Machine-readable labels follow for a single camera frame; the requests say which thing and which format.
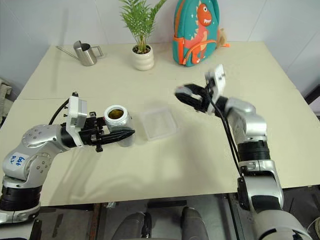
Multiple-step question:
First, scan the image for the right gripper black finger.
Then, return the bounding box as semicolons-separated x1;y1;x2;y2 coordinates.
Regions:
174;92;204;113
183;83;209;98

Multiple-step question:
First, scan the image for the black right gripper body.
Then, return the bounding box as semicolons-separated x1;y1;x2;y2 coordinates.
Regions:
196;83;219;117

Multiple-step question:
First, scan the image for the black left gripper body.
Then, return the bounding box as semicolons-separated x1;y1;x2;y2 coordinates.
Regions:
78;111;109;153

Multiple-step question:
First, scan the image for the white jar with yellow contents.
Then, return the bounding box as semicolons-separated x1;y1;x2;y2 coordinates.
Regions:
103;104;136;148

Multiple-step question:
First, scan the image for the clear plastic lid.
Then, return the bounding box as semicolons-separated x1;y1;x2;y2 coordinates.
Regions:
139;106;181;142

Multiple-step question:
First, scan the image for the teal dinosaur backpack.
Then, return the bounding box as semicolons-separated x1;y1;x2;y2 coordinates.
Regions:
171;0;222;68

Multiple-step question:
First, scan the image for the brown plush pendant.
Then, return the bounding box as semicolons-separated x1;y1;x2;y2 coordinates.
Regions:
216;27;231;49

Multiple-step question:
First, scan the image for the white ribbed plant pot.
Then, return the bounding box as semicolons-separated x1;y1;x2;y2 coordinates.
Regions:
131;44;155;72

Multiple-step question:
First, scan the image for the steel watering can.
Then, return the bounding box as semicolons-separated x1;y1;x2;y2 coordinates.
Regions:
55;40;105;67

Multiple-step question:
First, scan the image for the green leafy plant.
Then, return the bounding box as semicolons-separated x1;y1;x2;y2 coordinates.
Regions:
118;0;168;54

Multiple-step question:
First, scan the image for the beige cloth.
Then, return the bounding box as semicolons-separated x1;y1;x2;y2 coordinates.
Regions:
0;76;14;121

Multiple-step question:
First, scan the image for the dark rounded shape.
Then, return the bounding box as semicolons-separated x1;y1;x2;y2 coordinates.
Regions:
115;211;153;240
180;206;210;240

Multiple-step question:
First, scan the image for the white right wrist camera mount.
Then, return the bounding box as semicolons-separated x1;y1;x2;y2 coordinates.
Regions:
204;63;229;101

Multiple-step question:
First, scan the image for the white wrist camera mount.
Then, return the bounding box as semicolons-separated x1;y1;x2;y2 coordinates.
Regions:
65;95;89;149
204;63;229;101

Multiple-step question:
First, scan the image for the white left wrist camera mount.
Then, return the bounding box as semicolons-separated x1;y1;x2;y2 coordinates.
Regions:
65;95;89;149

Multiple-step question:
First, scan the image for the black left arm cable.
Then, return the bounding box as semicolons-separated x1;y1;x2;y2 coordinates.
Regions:
48;98;71;126

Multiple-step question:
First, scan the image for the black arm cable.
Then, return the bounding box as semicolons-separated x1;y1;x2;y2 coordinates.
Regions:
48;98;71;126
210;97;246;181

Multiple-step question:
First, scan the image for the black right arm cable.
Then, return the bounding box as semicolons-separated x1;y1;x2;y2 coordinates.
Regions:
210;97;246;181

